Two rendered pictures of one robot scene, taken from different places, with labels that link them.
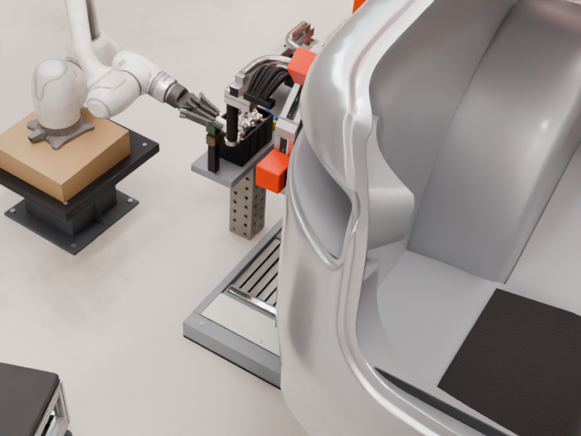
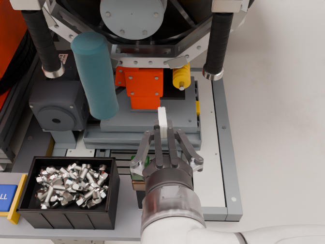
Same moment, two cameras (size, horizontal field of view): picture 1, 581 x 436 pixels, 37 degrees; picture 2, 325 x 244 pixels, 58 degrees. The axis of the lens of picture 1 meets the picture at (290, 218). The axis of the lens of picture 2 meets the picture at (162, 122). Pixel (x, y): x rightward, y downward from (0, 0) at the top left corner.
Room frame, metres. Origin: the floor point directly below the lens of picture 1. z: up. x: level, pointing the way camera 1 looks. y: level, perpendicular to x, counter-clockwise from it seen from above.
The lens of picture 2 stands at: (2.37, 0.57, 1.18)
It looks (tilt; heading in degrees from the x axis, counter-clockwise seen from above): 52 degrees down; 243
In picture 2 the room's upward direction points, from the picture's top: straight up
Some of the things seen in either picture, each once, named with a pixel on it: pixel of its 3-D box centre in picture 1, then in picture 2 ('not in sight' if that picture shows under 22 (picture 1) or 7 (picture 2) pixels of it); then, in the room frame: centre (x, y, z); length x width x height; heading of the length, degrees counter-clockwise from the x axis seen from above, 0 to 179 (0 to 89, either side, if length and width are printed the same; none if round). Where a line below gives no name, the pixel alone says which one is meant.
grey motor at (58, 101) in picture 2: not in sight; (72, 92); (2.32, -0.40, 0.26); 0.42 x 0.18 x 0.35; 62
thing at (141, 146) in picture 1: (68, 181); not in sight; (2.50, 0.86, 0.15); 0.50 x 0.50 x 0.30; 60
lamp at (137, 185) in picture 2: (213, 138); (141, 178); (2.28, 0.28, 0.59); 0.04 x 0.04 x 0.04; 62
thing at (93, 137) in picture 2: not in sight; (144, 112); (2.05, -0.25, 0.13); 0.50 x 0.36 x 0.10; 152
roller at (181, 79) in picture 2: not in sight; (181, 58); (1.95, -0.12, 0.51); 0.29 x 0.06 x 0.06; 62
